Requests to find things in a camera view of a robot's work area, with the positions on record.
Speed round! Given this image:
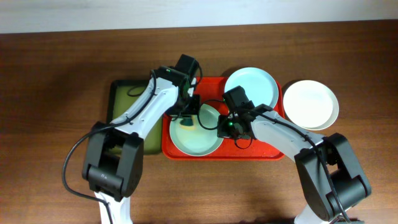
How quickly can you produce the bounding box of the green yellow sponge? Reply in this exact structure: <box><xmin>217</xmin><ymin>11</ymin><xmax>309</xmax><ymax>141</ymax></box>
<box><xmin>179</xmin><ymin>115</ymin><xmax>197</xmax><ymax>131</ymax></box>

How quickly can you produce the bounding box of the light green plate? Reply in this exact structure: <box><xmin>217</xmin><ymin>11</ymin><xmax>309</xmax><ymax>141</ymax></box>
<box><xmin>169</xmin><ymin>115</ymin><xmax>223</xmax><ymax>157</ymax></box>

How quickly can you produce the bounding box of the light blue plate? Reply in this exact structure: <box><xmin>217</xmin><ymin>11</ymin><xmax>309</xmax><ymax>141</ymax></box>
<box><xmin>224</xmin><ymin>67</ymin><xmax>279</xmax><ymax>108</ymax></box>

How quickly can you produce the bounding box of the white plate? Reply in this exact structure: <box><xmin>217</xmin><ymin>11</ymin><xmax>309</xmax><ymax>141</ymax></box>
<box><xmin>283</xmin><ymin>80</ymin><xmax>340</xmax><ymax>131</ymax></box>

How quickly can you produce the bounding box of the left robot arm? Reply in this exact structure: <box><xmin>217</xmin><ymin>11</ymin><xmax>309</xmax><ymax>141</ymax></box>
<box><xmin>82</xmin><ymin>65</ymin><xmax>201</xmax><ymax>223</ymax></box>

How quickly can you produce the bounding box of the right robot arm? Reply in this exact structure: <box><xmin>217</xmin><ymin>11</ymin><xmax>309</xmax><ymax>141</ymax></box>
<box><xmin>218</xmin><ymin>105</ymin><xmax>371</xmax><ymax>223</ymax></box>

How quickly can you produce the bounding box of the red plastic tray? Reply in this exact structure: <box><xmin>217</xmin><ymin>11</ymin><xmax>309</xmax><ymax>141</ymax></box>
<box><xmin>161</xmin><ymin>77</ymin><xmax>284</xmax><ymax>161</ymax></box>

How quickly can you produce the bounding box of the black tray with green liquid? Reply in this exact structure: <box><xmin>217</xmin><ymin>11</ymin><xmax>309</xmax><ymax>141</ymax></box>
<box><xmin>106</xmin><ymin>80</ymin><xmax>162</xmax><ymax>155</ymax></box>

